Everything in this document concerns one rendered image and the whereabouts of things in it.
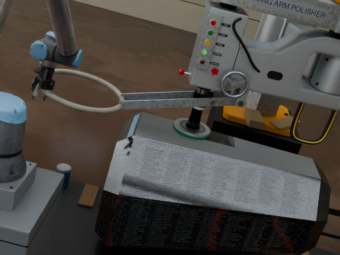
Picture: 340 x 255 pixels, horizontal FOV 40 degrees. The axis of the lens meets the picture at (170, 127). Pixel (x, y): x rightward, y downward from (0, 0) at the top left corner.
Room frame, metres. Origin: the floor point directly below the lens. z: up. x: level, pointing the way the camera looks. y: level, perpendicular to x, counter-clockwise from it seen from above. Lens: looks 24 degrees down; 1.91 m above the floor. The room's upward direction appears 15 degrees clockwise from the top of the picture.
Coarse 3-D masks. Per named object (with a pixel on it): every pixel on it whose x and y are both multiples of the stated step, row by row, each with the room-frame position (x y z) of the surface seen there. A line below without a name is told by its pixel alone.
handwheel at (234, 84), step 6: (228, 72) 2.32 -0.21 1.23; (234, 72) 2.31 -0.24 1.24; (240, 72) 2.32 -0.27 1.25; (222, 78) 2.31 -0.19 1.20; (228, 78) 2.31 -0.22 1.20; (246, 78) 2.32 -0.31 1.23; (222, 84) 2.31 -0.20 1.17; (234, 84) 2.31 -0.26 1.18; (246, 84) 2.33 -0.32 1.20; (222, 90) 2.31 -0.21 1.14; (234, 90) 2.32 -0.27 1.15; (246, 90) 2.33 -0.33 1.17; (228, 96) 2.31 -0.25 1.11; (234, 96) 2.32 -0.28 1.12; (240, 96) 2.32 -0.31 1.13
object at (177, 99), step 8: (128, 96) 2.46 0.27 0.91; (136, 96) 2.47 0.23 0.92; (144, 96) 2.47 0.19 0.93; (152, 96) 2.48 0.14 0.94; (160, 96) 2.48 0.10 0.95; (168, 96) 2.49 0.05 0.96; (176, 96) 2.50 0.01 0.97; (184, 96) 2.50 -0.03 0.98; (192, 96) 2.51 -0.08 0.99; (216, 96) 2.52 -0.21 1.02; (224, 96) 2.53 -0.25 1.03; (128, 104) 2.35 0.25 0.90; (136, 104) 2.36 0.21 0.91; (144, 104) 2.36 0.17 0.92; (152, 104) 2.37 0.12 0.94; (160, 104) 2.37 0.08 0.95; (168, 104) 2.38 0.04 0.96; (176, 104) 2.39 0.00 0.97; (184, 104) 2.39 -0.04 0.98; (192, 104) 2.40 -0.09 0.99; (200, 104) 2.40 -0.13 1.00; (208, 104) 2.41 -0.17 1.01; (216, 104) 2.41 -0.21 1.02; (224, 104) 2.42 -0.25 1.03; (232, 104) 2.42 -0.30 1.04; (240, 104) 2.39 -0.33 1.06
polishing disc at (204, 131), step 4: (176, 120) 2.48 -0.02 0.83; (180, 120) 2.50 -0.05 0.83; (184, 120) 2.51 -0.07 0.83; (176, 124) 2.43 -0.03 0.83; (180, 124) 2.44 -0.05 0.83; (184, 124) 2.46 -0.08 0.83; (200, 124) 2.52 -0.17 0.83; (204, 124) 2.53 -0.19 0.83; (176, 128) 2.40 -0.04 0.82; (180, 128) 2.39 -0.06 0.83; (184, 128) 2.41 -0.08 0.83; (188, 128) 2.42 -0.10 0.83; (200, 128) 2.47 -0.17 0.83; (204, 128) 2.48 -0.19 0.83; (208, 128) 2.50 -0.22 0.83; (184, 132) 2.36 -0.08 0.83; (188, 132) 2.37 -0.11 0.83; (192, 132) 2.38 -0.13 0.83; (196, 132) 2.40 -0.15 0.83; (200, 132) 2.41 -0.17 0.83; (204, 132) 2.43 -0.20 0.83; (208, 132) 2.44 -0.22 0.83; (192, 136) 2.36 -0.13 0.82; (196, 136) 2.36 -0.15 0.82; (200, 136) 2.37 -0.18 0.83; (204, 136) 2.39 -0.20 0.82
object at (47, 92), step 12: (60, 72) 2.51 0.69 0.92; (72, 72) 2.56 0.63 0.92; (84, 72) 2.61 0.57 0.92; (108, 84) 2.57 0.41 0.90; (48, 96) 2.16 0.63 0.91; (120, 96) 2.46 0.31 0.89; (72, 108) 2.14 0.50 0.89; (84, 108) 2.15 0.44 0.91; (96, 108) 2.18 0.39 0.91; (108, 108) 2.24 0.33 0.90; (120, 108) 2.32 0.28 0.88
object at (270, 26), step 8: (264, 16) 3.13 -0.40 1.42; (272, 16) 3.05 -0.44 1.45; (264, 24) 3.10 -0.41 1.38; (272, 24) 3.04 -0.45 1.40; (280, 24) 3.01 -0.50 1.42; (288, 24) 2.98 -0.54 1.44; (296, 24) 2.96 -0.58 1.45; (304, 24) 3.01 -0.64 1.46; (264, 32) 3.07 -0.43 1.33; (272, 32) 3.03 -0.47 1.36; (288, 32) 2.94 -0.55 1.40; (264, 40) 3.05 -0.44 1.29; (272, 40) 3.02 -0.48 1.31; (312, 56) 2.62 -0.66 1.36; (312, 64) 2.60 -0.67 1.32; (304, 72) 2.64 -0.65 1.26; (312, 72) 2.60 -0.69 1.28
